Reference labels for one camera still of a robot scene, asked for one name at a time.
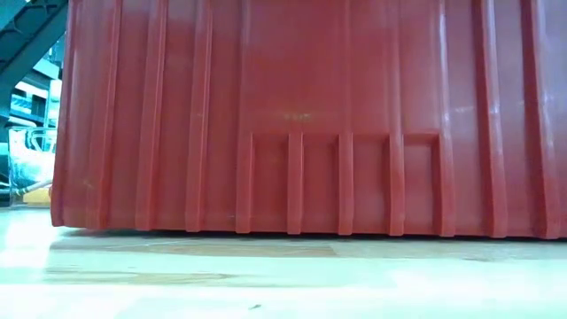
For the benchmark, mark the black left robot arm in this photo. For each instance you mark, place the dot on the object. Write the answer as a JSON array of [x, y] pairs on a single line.
[[26, 40]]

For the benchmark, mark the large red plastic bin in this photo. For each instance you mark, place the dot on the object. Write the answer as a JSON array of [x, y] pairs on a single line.
[[310, 111]]

